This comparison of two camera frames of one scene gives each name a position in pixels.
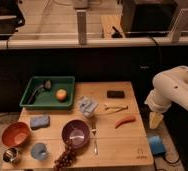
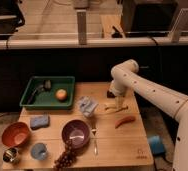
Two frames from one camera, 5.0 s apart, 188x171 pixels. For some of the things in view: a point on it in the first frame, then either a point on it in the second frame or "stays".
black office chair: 3,19 stays
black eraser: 115,93 stays
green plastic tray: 47,99 stays
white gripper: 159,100 -> 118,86
